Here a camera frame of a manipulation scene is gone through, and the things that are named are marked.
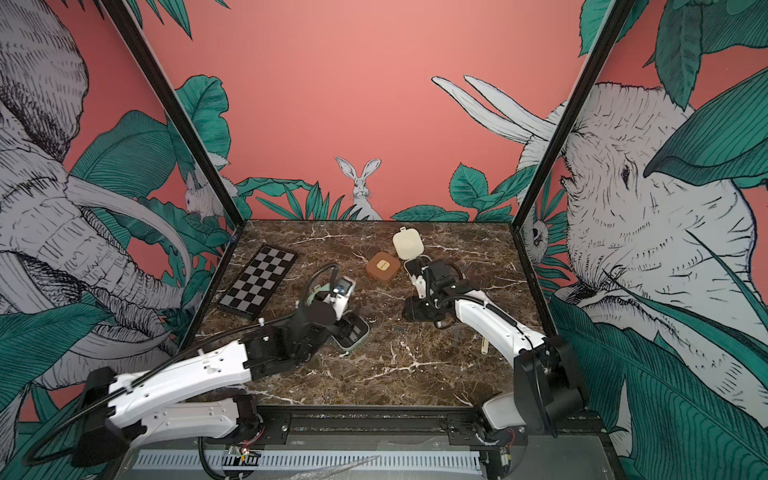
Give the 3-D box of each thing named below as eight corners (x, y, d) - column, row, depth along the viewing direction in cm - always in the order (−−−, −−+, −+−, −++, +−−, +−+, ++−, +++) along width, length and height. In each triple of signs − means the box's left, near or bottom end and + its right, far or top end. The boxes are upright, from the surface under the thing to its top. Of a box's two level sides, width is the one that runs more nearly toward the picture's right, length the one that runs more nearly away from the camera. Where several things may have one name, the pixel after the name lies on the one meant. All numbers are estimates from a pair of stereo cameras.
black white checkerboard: (220, 311, 97) (216, 306, 95) (265, 249, 114) (262, 243, 112) (261, 322, 95) (257, 317, 92) (300, 257, 112) (298, 251, 110)
